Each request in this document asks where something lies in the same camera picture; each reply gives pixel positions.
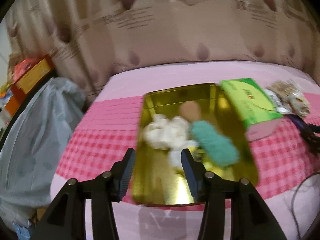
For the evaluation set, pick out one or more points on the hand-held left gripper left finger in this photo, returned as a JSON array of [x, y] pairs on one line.
[[126, 175]]

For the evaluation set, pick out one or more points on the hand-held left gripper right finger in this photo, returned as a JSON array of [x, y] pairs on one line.
[[191, 175]]

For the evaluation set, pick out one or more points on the gold and red tin box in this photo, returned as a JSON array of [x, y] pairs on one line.
[[160, 186]]

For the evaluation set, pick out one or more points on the teal fluffy pom-pom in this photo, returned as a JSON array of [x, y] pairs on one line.
[[215, 145]]

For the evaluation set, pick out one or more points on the beige makeup sponge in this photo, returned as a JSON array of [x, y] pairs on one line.
[[190, 111]]

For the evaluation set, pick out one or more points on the dark purple black tool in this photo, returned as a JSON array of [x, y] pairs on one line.
[[307, 132]]

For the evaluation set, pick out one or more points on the pink checked blanket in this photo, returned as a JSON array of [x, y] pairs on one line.
[[105, 130]]

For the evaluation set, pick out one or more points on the green tissue box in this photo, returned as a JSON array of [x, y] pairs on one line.
[[250, 102]]

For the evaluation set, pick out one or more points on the grey plastic bag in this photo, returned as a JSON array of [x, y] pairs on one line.
[[37, 135]]

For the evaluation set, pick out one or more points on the small orange box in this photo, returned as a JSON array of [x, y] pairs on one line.
[[11, 106]]

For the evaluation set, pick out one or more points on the large orange cardboard box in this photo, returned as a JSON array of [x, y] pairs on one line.
[[32, 76]]

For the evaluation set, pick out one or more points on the beige leaf print curtain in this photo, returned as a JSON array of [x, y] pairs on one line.
[[175, 30]]

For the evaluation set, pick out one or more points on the red packet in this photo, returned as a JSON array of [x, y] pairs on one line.
[[22, 65]]

